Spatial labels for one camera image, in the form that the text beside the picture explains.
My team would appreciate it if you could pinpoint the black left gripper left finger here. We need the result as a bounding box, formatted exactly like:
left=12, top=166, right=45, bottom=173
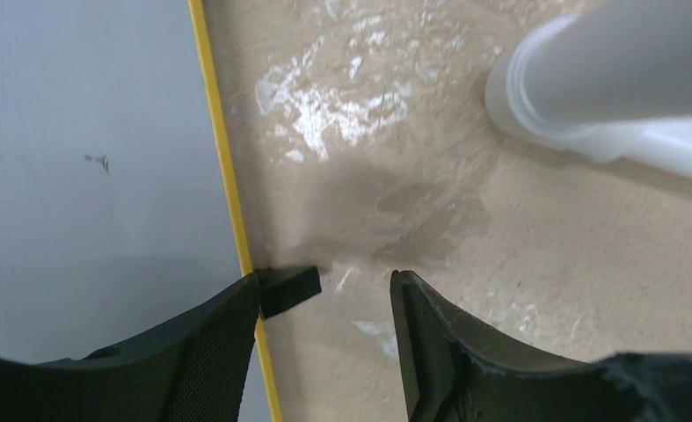
left=0, top=275, right=259, bottom=421

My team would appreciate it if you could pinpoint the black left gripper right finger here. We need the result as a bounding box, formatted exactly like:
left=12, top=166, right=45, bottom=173
left=390, top=271, right=692, bottom=421

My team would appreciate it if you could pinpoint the black metal whiteboard stand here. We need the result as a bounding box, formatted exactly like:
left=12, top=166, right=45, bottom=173
left=254, top=266, right=322, bottom=319

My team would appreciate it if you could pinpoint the yellow framed whiteboard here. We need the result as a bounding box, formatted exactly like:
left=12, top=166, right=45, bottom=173
left=0, top=1, right=251, bottom=421

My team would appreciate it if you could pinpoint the white PVC pipe frame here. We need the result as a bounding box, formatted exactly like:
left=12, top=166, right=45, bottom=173
left=484, top=1, right=692, bottom=178

